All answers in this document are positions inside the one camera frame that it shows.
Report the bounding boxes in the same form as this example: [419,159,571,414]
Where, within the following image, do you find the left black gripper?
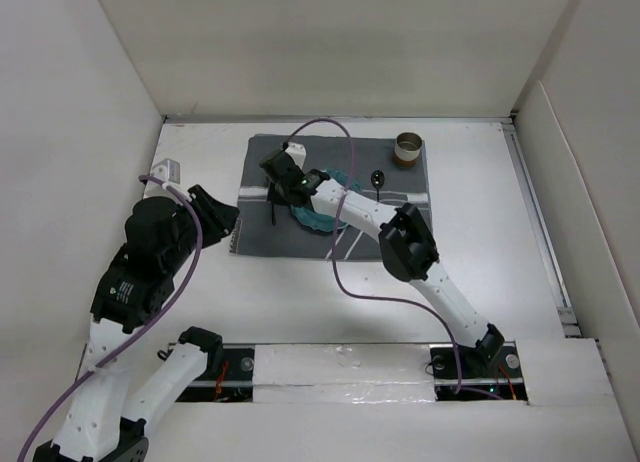
[166,183,239,269]

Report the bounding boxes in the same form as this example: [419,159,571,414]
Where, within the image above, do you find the silver fork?
[269,202,278,226]

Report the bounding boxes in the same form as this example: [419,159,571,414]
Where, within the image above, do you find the teal ceramic plate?
[291,169,348,233]

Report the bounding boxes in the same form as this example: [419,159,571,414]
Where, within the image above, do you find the grey cloth placemat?
[230,135,437,269]

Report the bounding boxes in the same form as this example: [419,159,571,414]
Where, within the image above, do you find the black spoon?
[370,170,385,202]

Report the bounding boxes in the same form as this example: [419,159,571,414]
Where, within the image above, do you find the brown paper cup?
[393,132,423,168]

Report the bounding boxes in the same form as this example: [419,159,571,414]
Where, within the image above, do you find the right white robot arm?
[259,149,504,378]

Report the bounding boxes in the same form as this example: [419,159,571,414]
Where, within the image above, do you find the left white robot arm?
[33,183,239,461]

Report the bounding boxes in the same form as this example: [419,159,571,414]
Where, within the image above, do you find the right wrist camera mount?
[282,142,307,169]

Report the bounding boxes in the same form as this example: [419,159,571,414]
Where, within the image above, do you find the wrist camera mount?
[282,142,307,169]
[143,158,181,199]

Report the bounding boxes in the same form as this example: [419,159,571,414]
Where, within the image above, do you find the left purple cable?
[17,174,204,462]

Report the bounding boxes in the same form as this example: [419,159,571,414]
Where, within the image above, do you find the purple cable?
[282,119,506,398]
[17,174,204,462]

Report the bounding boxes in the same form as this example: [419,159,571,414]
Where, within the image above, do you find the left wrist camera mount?
[143,158,181,199]

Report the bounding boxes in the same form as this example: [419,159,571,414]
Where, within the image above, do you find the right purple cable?
[282,119,506,398]

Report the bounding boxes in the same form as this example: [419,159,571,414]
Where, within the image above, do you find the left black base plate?
[177,345,255,403]

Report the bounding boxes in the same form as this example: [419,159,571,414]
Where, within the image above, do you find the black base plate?
[177,345,255,403]
[425,341,528,402]

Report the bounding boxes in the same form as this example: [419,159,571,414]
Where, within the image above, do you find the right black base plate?
[425,341,528,402]

